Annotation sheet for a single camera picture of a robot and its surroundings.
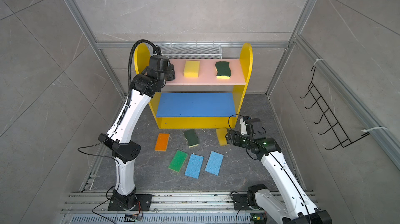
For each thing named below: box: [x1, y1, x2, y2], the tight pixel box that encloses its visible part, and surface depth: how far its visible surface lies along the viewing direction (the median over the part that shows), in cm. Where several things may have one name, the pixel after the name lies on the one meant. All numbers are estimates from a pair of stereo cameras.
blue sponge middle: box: [184, 153, 205, 180], surface depth 85 cm
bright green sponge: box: [168, 149, 189, 173], surface depth 87 cm
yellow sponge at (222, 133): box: [216, 127, 228, 146], surface depth 98 cm
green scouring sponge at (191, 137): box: [183, 128, 199, 148], surface depth 97 cm
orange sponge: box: [154, 132, 171, 152], surface depth 95 cm
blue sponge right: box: [204, 150, 224, 177], surface depth 87 cm
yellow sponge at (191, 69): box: [183, 60, 200, 78], surface depth 74 cm
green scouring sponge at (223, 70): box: [215, 60, 232, 80], surface depth 75 cm
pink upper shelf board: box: [165, 58, 247, 86], surface depth 74 cm
